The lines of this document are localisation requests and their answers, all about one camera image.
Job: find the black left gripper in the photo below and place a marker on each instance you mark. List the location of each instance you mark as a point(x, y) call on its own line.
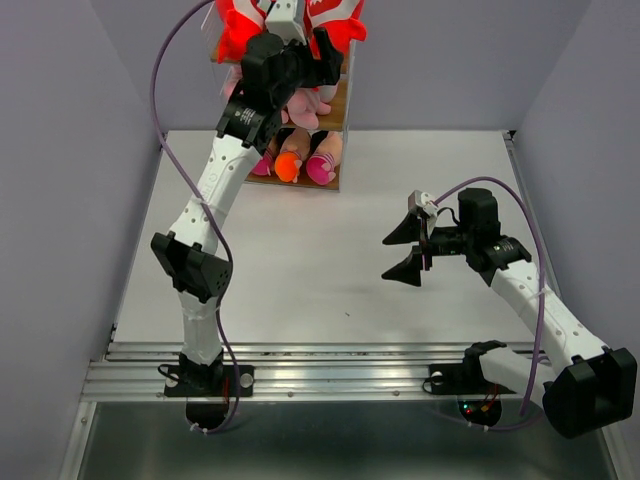
point(329, 64)

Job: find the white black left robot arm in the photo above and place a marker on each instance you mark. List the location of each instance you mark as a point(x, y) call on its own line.
point(271, 72)

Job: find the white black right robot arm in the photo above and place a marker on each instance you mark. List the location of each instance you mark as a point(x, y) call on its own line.
point(578, 381)

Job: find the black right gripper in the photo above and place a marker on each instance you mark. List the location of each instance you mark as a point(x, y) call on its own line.
point(407, 271)

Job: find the aluminium mounting rail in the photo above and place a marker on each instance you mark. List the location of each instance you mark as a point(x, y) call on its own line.
point(289, 372)

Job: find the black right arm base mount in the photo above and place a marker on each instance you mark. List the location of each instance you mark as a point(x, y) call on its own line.
point(480, 402)

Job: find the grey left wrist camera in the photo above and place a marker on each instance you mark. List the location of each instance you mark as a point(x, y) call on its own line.
point(285, 19)

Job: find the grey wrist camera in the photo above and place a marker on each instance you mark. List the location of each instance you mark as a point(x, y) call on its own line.
point(285, 19)
point(422, 205)

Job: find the pink pig plush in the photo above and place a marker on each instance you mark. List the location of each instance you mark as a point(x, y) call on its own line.
point(307, 104)
point(232, 79)

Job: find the wooden three-tier wire shelf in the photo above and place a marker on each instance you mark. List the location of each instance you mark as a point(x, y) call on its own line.
point(336, 120)

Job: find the red fish plush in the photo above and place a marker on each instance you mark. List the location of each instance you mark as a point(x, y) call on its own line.
point(242, 20)

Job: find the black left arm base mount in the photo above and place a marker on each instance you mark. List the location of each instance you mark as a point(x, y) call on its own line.
point(212, 398)

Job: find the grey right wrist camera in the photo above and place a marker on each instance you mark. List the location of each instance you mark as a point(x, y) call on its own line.
point(422, 205)

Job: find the boy doll pink shorts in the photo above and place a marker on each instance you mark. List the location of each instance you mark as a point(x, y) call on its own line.
point(265, 166)

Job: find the red shark plush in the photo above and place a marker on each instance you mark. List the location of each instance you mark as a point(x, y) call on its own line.
point(340, 18)

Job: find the boy doll orange shorts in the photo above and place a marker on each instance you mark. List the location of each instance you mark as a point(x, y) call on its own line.
point(293, 152)

